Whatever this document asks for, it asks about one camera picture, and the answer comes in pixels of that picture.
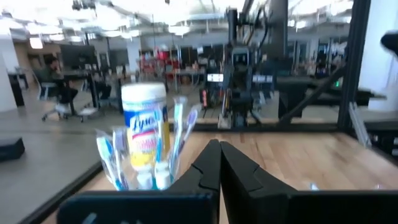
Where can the person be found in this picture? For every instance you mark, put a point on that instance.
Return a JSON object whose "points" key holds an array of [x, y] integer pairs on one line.
{"points": [[54, 74]]}

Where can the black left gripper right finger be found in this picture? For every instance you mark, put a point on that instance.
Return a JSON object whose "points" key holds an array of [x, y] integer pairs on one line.
{"points": [[248, 193]]}

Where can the clear acrylic organizer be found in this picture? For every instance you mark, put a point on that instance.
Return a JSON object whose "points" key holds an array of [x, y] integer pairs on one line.
{"points": [[132, 180]]}

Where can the red storage rack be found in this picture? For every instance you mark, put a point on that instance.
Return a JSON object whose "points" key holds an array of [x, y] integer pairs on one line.
{"points": [[160, 62]]}

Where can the black floor box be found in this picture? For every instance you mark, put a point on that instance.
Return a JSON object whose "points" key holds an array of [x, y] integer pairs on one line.
{"points": [[11, 149]]}

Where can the black office desk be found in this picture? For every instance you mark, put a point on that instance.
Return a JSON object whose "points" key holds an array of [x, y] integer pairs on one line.
{"points": [[81, 74]]}

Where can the grey office chair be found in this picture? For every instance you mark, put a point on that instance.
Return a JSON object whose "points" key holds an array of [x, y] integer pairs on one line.
{"points": [[59, 107]]}

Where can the black computer monitor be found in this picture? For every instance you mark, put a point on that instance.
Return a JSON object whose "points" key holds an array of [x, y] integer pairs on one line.
{"points": [[77, 55]]}

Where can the yellow Lysol wipes canister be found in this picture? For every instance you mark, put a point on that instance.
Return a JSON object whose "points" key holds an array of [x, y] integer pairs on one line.
{"points": [[141, 102]]}

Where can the black aluminium table frame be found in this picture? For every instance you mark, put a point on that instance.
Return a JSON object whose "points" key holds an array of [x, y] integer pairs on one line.
{"points": [[354, 62]]}

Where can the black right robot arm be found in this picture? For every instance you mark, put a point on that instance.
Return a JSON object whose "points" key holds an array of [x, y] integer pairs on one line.
{"points": [[239, 93]]}

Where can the computer tower pink lights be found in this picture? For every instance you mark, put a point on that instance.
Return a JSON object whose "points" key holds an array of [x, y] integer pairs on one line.
{"points": [[204, 98]]}

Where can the purple toothbrush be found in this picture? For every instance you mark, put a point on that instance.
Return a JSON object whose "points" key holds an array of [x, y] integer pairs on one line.
{"points": [[190, 123]]}

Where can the white building column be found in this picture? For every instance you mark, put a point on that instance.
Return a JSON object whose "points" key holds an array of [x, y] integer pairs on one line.
{"points": [[377, 71]]}

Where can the pink toothbrush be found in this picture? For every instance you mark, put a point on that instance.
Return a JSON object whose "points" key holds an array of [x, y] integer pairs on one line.
{"points": [[159, 133]]}

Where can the blue toothbrush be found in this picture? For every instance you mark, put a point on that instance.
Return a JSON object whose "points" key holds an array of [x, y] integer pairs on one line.
{"points": [[178, 124], [119, 149], [107, 155], [379, 186], [314, 186]]}

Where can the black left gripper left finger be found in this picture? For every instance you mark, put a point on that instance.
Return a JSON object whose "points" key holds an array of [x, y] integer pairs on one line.
{"points": [[199, 180]]}

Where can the teal mouthwash bottle white cap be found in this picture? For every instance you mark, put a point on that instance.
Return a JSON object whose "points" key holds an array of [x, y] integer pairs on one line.
{"points": [[162, 175], [144, 179]]}

